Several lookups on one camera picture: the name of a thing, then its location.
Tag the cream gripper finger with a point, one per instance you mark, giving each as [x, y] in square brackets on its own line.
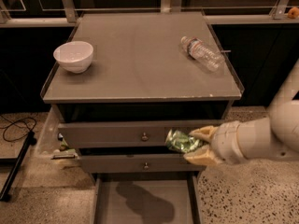
[203, 156]
[205, 133]

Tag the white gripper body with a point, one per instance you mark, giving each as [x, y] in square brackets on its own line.
[228, 143]

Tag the crushed green soda can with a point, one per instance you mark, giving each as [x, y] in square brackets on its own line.
[182, 142]

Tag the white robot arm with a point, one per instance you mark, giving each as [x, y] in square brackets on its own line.
[275, 137]

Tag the grey bottom drawer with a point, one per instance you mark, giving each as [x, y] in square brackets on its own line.
[147, 198]

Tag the grey drawer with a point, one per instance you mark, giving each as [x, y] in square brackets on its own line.
[147, 198]
[126, 133]
[137, 163]

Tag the grey drawer cabinet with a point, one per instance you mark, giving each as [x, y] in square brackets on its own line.
[140, 73]

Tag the grey top drawer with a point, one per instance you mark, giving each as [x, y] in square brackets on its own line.
[126, 133]

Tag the grey middle drawer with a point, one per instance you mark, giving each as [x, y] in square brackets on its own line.
[137, 163]

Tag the clear plastic water bottle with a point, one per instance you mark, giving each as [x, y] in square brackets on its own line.
[202, 53]

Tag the small orange object on ledge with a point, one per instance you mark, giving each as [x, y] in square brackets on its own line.
[293, 13]

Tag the white ceramic bowl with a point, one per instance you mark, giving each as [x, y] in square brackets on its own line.
[75, 56]

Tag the clear plastic side bin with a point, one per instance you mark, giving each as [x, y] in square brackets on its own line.
[50, 143]

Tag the black floor stand bar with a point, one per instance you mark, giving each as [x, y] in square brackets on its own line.
[16, 164]

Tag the metal railing frame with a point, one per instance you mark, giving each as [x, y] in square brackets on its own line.
[50, 13]

